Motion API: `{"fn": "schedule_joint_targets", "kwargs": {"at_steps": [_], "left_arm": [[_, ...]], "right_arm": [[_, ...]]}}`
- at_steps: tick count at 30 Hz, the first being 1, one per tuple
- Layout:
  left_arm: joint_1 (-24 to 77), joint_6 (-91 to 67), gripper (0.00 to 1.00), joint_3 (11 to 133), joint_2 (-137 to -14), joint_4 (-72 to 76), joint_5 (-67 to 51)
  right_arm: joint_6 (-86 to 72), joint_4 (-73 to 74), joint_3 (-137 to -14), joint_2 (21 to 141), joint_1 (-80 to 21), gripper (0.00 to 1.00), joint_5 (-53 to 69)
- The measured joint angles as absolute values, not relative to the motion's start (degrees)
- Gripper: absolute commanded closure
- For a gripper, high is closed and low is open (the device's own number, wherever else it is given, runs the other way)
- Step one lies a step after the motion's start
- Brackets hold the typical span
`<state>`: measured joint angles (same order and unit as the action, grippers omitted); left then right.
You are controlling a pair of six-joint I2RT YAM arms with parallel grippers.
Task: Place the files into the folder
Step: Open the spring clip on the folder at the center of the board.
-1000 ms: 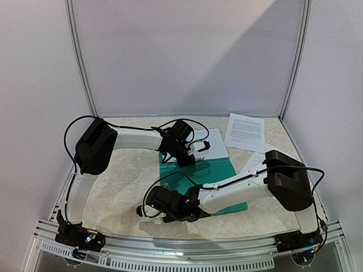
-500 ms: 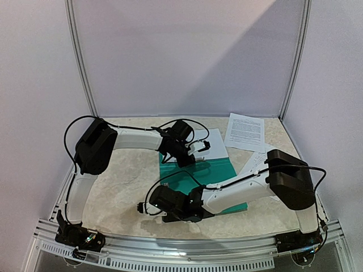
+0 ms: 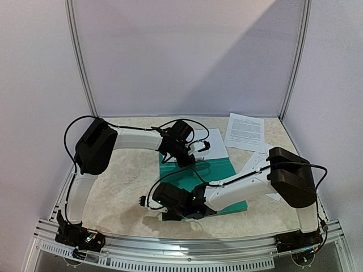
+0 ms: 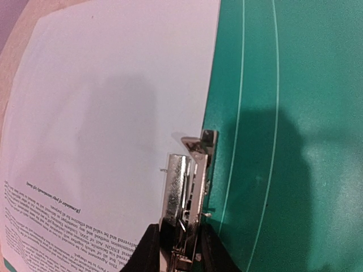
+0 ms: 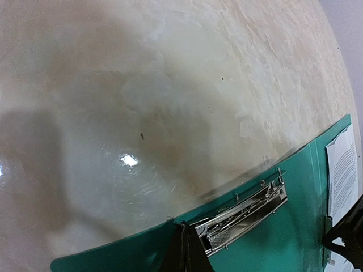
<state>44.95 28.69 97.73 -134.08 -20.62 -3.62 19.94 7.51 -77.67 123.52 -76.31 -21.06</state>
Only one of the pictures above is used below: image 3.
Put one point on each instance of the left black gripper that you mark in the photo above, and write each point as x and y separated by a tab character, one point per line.
188	164

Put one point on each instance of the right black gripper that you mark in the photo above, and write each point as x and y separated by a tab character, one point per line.
176	211

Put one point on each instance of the folder spine metal clip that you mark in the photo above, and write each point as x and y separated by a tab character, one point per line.
199	159

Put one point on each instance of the printed paper sheet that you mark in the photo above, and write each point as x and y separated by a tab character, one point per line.
245	133
217	148
255	161

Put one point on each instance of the green file folder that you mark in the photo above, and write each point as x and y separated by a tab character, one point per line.
208	171

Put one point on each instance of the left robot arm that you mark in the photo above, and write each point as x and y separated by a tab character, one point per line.
94	149

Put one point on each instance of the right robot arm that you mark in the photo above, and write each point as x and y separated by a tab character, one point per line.
283	173

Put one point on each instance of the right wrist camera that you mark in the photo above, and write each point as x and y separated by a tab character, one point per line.
148	203

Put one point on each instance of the aluminium front rail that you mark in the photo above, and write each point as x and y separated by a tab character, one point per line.
127	253

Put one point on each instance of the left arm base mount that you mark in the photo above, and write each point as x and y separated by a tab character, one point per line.
79	237

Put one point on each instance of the left aluminium frame post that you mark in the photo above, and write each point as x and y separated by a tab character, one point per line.
76	43

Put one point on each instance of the aluminium frame post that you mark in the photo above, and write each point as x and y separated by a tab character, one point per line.
302	33
76	43

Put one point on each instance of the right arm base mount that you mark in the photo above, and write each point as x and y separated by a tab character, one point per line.
312	241

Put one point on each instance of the right aluminium frame post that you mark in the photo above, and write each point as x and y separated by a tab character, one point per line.
302	33

